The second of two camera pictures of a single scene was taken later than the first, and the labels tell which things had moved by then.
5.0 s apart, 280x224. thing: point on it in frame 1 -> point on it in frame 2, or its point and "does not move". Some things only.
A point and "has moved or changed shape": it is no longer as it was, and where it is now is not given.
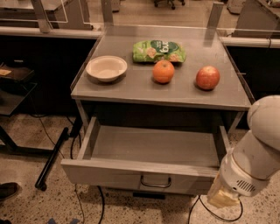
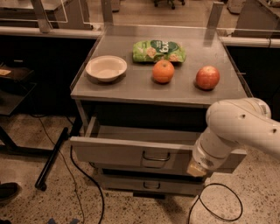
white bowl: x=107 y=67 does not move
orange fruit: x=163 y=72 does not move
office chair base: x=171 y=2 does not move
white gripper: x=236 y=177 -> x=205 y=159
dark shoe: x=8 y=190 does not move
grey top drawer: x=152 y=158 has moved or changed shape
